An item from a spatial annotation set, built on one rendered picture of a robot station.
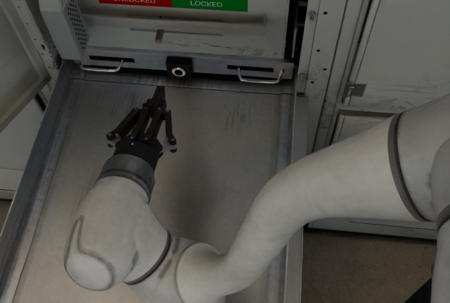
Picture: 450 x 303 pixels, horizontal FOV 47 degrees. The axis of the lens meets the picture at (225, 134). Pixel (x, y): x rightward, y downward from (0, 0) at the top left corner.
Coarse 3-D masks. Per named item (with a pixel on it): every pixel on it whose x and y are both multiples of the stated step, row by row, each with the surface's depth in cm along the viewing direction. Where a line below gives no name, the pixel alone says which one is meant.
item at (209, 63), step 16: (96, 48) 122; (112, 48) 122; (128, 48) 122; (288, 48) 120; (96, 64) 127; (112, 64) 126; (128, 64) 126; (144, 64) 125; (160, 64) 124; (192, 64) 123; (208, 64) 122; (224, 64) 121; (240, 64) 121; (256, 64) 120; (272, 64) 119; (288, 64) 119
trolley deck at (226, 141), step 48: (96, 96) 125; (144, 96) 124; (192, 96) 124; (240, 96) 123; (96, 144) 118; (192, 144) 117; (240, 144) 116; (48, 192) 111; (192, 192) 110; (240, 192) 110; (48, 240) 106; (48, 288) 100; (288, 288) 99
